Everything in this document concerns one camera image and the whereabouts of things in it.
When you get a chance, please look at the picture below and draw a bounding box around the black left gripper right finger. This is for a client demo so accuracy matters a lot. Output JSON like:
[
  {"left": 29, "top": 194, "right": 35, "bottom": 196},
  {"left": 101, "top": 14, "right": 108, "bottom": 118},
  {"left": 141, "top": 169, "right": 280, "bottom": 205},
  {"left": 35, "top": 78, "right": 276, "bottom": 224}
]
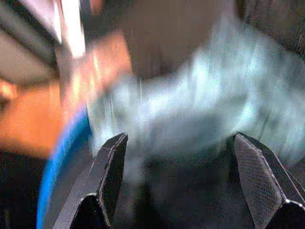
[{"left": 233, "top": 132, "right": 305, "bottom": 229}]

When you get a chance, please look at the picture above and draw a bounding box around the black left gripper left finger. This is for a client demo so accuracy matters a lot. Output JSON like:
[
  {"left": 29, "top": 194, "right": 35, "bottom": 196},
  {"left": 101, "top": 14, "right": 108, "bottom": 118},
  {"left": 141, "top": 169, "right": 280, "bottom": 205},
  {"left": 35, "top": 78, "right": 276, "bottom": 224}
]
[{"left": 52, "top": 132, "right": 129, "bottom": 229}]

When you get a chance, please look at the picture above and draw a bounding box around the blue laundry basket rim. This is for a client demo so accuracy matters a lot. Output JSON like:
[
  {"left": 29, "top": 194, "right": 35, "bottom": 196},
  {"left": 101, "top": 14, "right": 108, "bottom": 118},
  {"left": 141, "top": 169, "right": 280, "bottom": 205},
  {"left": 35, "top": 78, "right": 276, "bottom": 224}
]
[{"left": 36, "top": 107, "right": 92, "bottom": 229}]

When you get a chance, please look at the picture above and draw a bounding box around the light blue-grey garment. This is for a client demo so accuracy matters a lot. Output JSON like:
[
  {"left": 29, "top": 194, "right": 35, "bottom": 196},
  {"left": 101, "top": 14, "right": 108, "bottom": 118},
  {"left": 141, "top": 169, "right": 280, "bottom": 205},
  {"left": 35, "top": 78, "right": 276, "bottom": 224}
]
[{"left": 88, "top": 23, "right": 305, "bottom": 165}]

